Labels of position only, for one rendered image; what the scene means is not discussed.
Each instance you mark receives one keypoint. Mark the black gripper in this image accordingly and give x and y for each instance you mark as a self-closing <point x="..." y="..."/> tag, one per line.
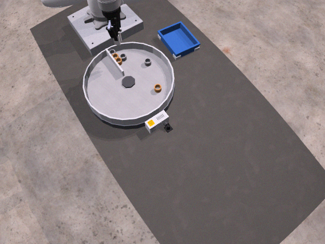
<point x="114" y="25"/>

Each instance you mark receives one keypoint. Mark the grey round turning table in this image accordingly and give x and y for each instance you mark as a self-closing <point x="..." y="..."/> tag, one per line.
<point x="123" y="96"/>

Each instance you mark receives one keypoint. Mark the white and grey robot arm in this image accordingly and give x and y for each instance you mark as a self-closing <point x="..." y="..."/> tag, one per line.
<point x="95" y="11"/>

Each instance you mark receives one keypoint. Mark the blue plastic crate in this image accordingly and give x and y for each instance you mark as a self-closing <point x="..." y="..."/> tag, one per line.
<point x="178" y="39"/>

